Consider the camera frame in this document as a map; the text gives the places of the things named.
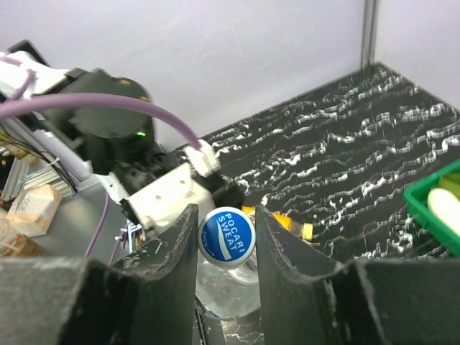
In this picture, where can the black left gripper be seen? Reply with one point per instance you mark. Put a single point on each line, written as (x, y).
(224, 191)

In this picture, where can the green plastic basket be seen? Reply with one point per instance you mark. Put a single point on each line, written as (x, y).
(416, 198)

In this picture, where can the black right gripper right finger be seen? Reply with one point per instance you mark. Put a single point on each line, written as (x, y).
(309, 298)

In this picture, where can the white radish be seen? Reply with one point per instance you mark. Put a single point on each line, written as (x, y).
(445, 206)

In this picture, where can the yellow juice bottle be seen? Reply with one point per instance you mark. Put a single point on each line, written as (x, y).
(303, 231)

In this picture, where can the green leafy vegetable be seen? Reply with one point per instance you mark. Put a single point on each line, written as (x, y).
(450, 182)

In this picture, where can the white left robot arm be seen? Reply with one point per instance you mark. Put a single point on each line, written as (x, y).
(149, 160)

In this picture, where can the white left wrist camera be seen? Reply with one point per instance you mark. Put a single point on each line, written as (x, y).
(158, 204)

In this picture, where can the cardboard box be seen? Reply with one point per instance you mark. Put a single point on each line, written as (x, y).
(34, 209)

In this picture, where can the blue label clear bottle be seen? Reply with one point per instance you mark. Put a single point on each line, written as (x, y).
(227, 282)

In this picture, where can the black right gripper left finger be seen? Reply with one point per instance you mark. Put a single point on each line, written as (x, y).
(147, 297)

